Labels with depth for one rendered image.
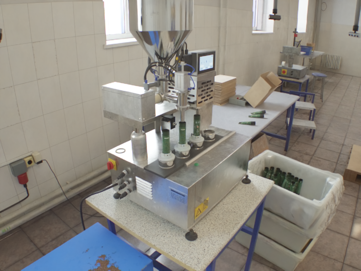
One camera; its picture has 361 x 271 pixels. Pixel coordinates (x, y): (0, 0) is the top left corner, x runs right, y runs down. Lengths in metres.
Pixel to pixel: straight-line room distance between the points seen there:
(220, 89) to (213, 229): 1.81
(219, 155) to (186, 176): 0.23
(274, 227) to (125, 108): 1.27
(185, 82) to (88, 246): 0.92
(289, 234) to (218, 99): 1.57
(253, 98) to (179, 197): 1.91
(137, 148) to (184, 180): 0.26
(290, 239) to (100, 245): 1.20
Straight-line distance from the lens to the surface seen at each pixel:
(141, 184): 1.23
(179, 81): 1.09
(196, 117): 1.24
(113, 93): 1.20
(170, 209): 1.17
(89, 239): 1.48
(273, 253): 2.08
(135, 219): 1.32
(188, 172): 1.13
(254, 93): 2.82
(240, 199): 1.45
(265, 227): 1.98
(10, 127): 2.33
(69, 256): 1.43
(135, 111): 1.12
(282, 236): 1.95
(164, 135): 1.08
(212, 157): 1.25
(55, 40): 2.40
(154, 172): 1.11
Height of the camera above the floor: 1.62
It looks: 24 degrees down
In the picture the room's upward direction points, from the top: straight up
